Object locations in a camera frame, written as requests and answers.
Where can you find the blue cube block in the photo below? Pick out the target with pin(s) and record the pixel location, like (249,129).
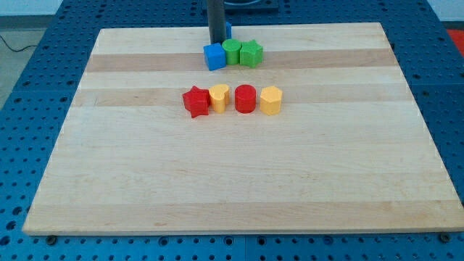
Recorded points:
(214,56)

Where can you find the red star block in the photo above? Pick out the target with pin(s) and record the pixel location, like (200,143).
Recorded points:
(197,101)

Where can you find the green star block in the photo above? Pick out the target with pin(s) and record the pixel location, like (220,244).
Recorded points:
(251,54)

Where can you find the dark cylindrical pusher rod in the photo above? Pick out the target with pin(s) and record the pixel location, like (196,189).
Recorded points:
(216,21)

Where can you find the green cylinder block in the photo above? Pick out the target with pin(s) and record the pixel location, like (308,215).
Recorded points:
(232,49)

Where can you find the yellow hexagon block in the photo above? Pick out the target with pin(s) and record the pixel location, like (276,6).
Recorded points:
(271,100)

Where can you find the yellow heart block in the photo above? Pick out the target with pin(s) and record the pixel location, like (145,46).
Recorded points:
(219,97)

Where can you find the light wooden board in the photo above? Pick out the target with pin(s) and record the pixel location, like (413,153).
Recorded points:
(349,152)

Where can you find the blue triangle block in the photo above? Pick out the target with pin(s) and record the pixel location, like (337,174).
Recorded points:
(228,30)

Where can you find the red cylinder block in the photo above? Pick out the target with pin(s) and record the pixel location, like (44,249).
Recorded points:
(245,98)

